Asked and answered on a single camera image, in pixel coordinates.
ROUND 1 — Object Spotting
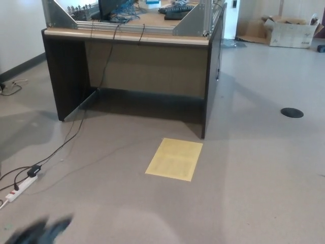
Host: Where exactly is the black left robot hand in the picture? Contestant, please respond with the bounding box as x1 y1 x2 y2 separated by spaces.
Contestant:
5 215 75 244

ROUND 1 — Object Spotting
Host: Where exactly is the white power strip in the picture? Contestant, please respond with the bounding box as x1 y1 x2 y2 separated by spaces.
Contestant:
5 175 38 203

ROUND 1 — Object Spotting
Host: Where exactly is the black power adapter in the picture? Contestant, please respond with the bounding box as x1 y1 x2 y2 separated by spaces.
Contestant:
26 164 42 177

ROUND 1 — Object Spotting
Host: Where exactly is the yellow paper sheet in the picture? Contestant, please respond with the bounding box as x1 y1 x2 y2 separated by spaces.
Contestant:
144 137 204 182

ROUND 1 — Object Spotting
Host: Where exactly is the dark wood office desk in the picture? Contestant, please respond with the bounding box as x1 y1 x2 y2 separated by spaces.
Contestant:
41 1 228 139

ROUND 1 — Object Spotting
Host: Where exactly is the black computer monitor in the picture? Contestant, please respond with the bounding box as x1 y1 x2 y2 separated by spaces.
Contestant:
98 0 127 20

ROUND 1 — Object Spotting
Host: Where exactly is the flat black device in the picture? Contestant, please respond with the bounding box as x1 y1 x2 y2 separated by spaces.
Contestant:
164 11 189 20

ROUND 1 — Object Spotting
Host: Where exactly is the black keyboard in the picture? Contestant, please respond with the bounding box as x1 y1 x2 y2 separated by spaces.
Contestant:
158 5 196 14

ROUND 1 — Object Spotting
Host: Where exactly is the black round floor cover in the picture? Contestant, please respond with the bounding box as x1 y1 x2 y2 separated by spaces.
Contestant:
280 107 304 118

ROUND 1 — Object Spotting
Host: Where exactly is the flattened brown cardboard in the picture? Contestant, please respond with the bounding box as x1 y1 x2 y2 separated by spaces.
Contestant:
235 17 271 45

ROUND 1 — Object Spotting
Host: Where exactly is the open cardboard box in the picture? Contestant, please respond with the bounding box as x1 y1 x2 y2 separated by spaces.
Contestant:
263 15 324 48

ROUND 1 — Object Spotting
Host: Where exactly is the black plug cord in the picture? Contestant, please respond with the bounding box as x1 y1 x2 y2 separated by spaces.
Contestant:
0 166 31 192

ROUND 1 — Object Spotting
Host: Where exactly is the black coiled floor cable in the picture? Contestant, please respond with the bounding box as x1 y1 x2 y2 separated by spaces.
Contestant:
0 82 23 97

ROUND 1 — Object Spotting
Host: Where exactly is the beige cable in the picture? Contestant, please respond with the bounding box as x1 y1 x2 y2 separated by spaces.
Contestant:
10 79 28 88

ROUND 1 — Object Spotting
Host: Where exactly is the long black power cable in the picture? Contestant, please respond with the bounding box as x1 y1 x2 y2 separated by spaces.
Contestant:
38 24 122 167

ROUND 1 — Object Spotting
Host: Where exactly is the aluminium extrusion frame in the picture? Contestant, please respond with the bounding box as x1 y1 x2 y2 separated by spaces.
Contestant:
42 0 226 38

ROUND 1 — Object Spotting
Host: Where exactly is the blue cable bundle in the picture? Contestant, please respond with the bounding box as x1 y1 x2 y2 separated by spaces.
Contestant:
109 0 141 24

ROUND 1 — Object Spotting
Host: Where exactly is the thin black hanging cable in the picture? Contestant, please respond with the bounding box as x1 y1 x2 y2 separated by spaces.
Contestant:
212 2 226 81

